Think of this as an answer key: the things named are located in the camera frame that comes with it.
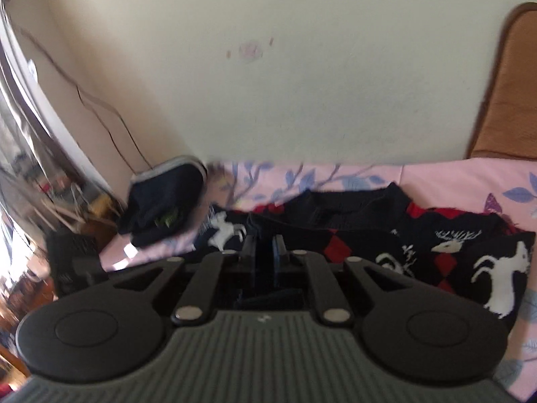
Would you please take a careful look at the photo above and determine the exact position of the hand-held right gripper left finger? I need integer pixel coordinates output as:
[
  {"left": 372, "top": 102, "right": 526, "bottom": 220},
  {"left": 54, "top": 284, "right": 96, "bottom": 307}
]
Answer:
[{"left": 105, "top": 234, "right": 258, "bottom": 325}]

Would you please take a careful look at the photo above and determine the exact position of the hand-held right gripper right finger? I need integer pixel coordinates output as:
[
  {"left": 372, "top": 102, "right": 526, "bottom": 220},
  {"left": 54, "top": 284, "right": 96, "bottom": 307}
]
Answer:
[{"left": 272, "top": 235, "right": 421, "bottom": 326}]

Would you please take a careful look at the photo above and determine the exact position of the black red reindeer sweater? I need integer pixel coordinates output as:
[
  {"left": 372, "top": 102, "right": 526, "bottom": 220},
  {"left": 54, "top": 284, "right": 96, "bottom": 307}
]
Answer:
[{"left": 193, "top": 182, "right": 537, "bottom": 332}]

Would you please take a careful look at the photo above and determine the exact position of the wooden cabinet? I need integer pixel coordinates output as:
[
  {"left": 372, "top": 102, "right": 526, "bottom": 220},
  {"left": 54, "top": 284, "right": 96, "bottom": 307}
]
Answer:
[{"left": 80, "top": 214, "right": 122, "bottom": 244}]

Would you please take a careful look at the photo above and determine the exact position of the folded black green garment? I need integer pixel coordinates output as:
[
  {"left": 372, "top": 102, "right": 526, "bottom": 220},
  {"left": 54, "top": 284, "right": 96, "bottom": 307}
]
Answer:
[{"left": 117, "top": 156, "right": 208, "bottom": 248}]

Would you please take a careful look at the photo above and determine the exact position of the pink floral bed sheet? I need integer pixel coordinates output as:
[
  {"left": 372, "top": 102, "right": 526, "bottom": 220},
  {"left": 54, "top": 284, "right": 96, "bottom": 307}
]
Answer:
[{"left": 98, "top": 160, "right": 537, "bottom": 403}]

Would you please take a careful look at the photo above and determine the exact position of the black wall cable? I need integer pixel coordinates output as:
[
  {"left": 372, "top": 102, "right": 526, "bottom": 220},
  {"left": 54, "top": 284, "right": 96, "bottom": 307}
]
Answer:
[{"left": 17, "top": 25, "right": 156, "bottom": 175}]

